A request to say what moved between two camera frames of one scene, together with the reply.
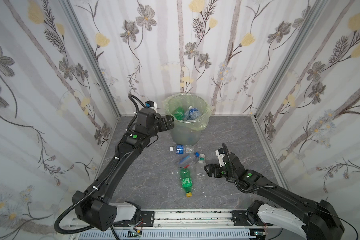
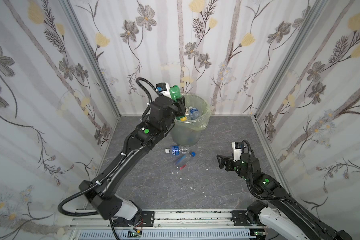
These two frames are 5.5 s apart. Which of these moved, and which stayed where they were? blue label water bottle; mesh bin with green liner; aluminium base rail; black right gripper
Moved: black right gripper
Stayed: mesh bin with green liner; aluminium base rail; blue label water bottle
